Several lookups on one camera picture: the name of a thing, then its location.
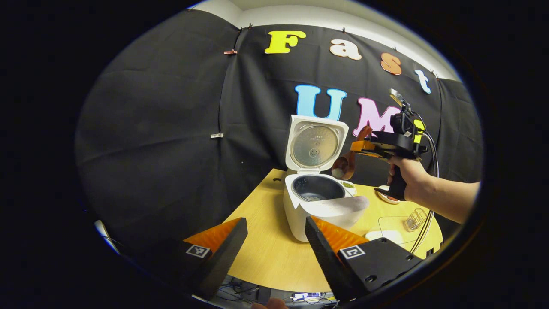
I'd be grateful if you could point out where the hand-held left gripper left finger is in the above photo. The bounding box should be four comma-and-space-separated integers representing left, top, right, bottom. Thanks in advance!
150, 217, 248, 301

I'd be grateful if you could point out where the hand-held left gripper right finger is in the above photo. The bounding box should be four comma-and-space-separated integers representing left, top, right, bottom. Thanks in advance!
305, 216, 423, 303

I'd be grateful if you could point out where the brown wooden spoon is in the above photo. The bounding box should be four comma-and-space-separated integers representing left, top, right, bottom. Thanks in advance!
332, 126, 374, 181

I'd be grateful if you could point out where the white rice cooker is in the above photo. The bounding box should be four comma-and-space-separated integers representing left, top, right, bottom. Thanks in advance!
283, 115, 370, 243

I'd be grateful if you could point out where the metal wire chopstick holder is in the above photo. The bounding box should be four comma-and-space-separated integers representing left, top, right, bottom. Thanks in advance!
403, 208, 428, 232

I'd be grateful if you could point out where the white round plate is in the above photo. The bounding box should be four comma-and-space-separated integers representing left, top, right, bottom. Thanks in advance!
376, 185, 401, 204

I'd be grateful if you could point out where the black backdrop cloth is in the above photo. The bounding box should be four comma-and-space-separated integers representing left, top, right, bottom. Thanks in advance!
75, 11, 484, 258

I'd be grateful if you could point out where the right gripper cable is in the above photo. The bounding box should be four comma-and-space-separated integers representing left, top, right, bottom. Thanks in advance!
410, 114, 439, 254

